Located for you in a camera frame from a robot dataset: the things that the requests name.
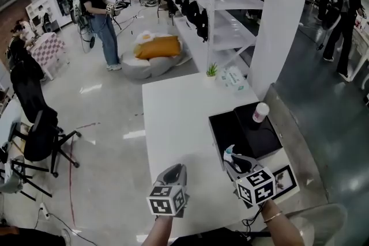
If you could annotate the pink checkered tablecloth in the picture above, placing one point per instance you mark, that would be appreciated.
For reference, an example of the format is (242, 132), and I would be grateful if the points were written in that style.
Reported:
(47, 49)

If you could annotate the black picture frame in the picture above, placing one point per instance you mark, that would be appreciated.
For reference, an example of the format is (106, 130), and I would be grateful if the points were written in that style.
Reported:
(285, 181)

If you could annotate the black open box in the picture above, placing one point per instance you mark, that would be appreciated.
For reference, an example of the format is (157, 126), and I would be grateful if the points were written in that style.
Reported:
(265, 138)

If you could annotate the black tray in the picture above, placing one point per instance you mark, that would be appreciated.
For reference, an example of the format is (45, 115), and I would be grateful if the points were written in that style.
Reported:
(225, 132)

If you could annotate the small green potted plant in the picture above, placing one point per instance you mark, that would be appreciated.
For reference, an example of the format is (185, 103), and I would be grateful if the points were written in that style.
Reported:
(212, 69)

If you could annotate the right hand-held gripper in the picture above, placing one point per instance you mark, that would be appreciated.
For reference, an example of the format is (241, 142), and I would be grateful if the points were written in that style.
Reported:
(256, 187)

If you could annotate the orange cushion on white beanbag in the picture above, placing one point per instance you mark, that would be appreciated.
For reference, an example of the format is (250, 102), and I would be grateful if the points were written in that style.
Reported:
(150, 67)

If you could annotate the person's left forearm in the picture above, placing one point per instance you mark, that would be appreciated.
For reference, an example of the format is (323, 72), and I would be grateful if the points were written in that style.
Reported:
(158, 232)

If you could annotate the black office chair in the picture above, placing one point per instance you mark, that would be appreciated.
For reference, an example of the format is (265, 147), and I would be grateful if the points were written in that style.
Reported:
(37, 124)

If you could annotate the grey shell chair black legs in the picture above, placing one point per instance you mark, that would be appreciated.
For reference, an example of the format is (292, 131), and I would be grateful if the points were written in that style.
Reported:
(11, 181)

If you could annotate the white power strip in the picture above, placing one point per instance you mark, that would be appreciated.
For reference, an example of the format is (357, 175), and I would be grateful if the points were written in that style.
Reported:
(44, 211)

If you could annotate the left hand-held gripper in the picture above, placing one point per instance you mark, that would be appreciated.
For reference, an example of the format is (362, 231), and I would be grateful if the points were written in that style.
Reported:
(165, 201)

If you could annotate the white cup with pink label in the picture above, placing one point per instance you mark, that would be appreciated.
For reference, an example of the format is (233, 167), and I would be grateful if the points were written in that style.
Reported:
(261, 112)

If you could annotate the egg-shaped pillow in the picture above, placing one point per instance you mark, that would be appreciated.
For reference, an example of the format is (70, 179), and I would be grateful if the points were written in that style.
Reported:
(145, 36)

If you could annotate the white metal shelf rack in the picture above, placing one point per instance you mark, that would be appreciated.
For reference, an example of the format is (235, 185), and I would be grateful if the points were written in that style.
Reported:
(236, 0)

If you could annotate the person's right forearm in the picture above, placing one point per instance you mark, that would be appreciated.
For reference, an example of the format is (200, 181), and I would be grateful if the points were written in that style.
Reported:
(284, 232)

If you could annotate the white draped chair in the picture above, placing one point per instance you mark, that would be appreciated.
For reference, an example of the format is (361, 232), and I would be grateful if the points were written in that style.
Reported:
(8, 124)

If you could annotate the grey upholstered chair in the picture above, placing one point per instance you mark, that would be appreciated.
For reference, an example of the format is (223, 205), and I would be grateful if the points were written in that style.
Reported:
(311, 224)

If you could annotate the person's black trousers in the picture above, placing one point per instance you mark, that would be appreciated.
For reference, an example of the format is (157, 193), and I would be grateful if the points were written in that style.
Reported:
(219, 237)

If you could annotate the white tissue packet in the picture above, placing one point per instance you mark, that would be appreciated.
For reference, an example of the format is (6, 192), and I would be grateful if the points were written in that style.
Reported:
(234, 79)

